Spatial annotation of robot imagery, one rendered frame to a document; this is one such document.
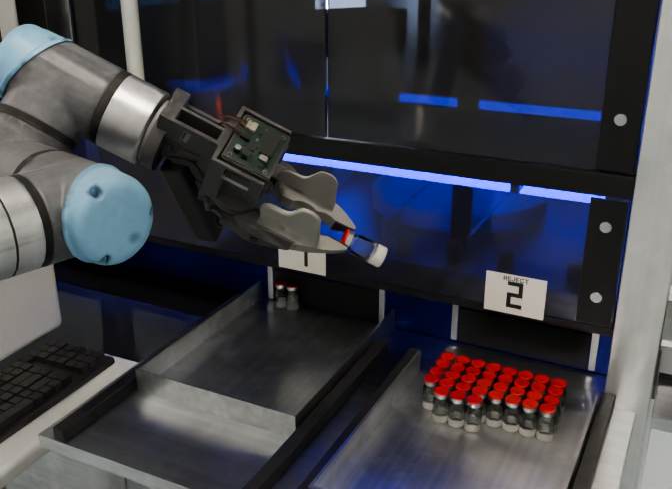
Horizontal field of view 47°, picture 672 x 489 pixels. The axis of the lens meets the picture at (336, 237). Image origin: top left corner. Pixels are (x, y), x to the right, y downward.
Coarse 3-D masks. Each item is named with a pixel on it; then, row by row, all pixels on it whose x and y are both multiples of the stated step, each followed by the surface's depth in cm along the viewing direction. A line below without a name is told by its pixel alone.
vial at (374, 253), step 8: (352, 232) 77; (352, 240) 77; (360, 240) 76; (368, 240) 77; (352, 248) 77; (360, 248) 76; (368, 248) 76; (376, 248) 77; (384, 248) 77; (360, 256) 77; (368, 256) 77; (376, 256) 77; (384, 256) 77; (376, 264) 77
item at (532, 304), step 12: (492, 276) 109; (504, 276) 109; (516, 276) 108; (492, 288) 110; (504, 288) 109; (516, 288) 108; (528, 288) 108; (540, 288) 107; (492, 300) 111; (504, 300) 110; (516, 300) 109; (528, 300) 108; (540, 300) 107; (504, 312) 110; (516, 312) 110; (528, 312) 109; (540, 312) 108
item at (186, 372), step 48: (192, 336) 121; (240, 336) 126; (288, 336) 126; (336, 336) 126; (384, 336) 125; (144, 384) 111; (192, 384) 107; (240, 384) 113; (288, 384) 113; (336, 384) 110; (288, 432) 101
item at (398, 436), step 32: (416, 384) 113; (384, 416) 105; (416, 416) 105; (576, 416) 105; (352, 448) 97; (384, 448) 99; (416, 448) 99; (448, 448) 99; (480, 448) 99; (512, 448) 99; (544, 448) 99; (576, 448) 99; (320, 480) 89; (352, 480) 93; (384, 480) 93; (416, 480) 93; (448, 480) 93; (480, 480) 93; (512, 480) 93; (544, 480) 93
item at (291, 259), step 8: (280, 256) 125; (288, 256) 124; (296, 256) 123; (312, 256) 122; (320, 256) 121; (280, 264) 125; (288, 264) 125; (296, 264) 124; (312, 264) 123; (320, 264) 122; (312, 272) 123; (320, 272) 122
